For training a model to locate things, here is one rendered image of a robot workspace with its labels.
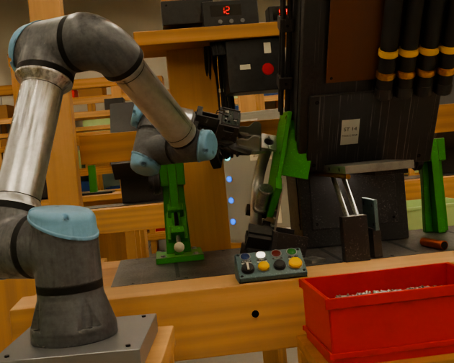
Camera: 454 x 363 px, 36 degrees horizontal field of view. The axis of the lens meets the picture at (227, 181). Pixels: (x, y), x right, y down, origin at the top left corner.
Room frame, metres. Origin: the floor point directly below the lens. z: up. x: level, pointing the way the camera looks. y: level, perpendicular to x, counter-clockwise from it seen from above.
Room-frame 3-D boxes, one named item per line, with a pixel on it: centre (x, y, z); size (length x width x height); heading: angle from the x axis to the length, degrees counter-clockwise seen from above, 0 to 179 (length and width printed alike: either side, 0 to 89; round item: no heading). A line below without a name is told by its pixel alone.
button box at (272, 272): (1.53, -0.08, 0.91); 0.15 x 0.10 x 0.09; 95
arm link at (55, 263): (1.22, 0.30, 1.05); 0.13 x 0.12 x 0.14; 63
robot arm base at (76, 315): (1.22, 0.29, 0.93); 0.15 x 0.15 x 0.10
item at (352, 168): (1.75, -0.33, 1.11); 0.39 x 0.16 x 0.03; 5
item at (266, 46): (2.04, -0.11, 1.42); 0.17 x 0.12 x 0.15; 95
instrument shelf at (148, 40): (2.10, -0.21, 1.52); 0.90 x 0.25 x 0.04; 95
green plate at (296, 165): (1.77, -0.17, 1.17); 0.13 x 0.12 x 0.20; 95
